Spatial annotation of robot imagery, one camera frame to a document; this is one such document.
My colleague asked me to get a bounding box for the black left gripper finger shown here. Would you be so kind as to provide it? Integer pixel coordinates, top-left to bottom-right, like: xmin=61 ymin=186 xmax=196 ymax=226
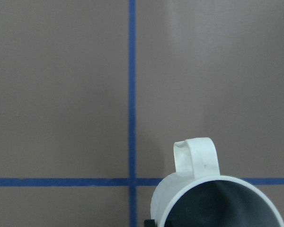
xmin=143 ymin=219 xmax=156 ymax=227

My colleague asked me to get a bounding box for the white mug with handle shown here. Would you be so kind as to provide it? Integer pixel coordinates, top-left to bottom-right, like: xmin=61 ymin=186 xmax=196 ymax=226
xmin=150 ymin=138 xmax=284 ymax=227

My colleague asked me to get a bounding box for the brown table mat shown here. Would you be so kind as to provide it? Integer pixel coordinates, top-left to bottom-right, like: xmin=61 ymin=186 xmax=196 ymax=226
xmin=0 ymin=0 xmax=284 ymax=227

